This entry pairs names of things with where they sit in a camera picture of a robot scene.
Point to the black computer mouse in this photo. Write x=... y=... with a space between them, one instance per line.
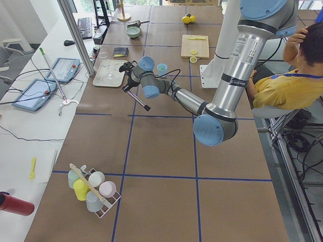
x=68 y=42

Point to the metal ice scoop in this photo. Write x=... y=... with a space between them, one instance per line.
x=137 y=23

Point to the near teach pendant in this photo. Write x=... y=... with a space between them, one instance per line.
x=35 y=95

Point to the silver metal muddler rod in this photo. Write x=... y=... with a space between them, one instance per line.
x=145 y=106

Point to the beige serving tray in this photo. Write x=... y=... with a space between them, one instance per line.
x=101 y=81

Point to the whole yellow lemons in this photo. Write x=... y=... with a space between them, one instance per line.
x=188 y=19

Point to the aluminium frame post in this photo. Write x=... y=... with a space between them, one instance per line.
x=69 y=18

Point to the lemon half on table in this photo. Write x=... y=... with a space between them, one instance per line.
x=194 y=59

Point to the red water bottle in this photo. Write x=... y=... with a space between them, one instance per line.
x=14 y=205

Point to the yellow cup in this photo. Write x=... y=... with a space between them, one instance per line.
x=81 y=189

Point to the clear wine glass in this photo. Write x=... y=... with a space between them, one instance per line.
x=105 y=63

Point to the grey blue cup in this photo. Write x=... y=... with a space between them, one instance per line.
x=93 y=203

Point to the grey office chair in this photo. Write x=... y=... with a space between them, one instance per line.
x=13 y=60

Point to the mint green cup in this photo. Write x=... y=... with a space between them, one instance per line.
x=72 y=177

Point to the teach pendant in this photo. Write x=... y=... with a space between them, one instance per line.
x=35 y=95
x=65 y=69

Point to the green bowl with ice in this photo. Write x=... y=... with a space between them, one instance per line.
x=133 y=32

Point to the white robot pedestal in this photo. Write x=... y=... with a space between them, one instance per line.
x=211 y=74

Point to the wooden mug tree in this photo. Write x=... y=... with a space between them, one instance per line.
x=123 y=16

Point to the person in yellow shirt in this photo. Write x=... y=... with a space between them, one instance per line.
x=300 y=87

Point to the light blue cup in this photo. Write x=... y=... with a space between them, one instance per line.
x=162 y=70

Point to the yellow plastic knife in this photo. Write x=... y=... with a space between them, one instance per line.
x=196 y=38

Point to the dark folded cloth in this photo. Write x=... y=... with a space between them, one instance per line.
x=120 y=52

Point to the yellow plastic spoon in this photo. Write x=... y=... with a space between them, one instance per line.
x=32 y=171

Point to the wooden cutting board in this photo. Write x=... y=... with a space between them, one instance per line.
x=198 y=48

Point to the white cup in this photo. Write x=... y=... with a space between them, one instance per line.
x=96 y=179

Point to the white cup rack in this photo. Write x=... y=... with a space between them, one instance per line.
x=108 y=203

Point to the far teach pendant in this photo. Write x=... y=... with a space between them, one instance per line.
x=65 y=69

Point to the black keyboard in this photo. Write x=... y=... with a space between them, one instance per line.
x=85 y=27

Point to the pink cup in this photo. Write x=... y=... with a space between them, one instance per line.
x=107 y=189

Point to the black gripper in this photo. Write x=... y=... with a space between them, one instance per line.
x=131 y=80

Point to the white notebook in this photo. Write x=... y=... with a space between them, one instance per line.
x=45 y=165

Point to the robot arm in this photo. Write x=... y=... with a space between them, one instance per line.
x=249 y=25

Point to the reacher grabber stick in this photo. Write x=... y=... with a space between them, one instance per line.
x=52 y=76

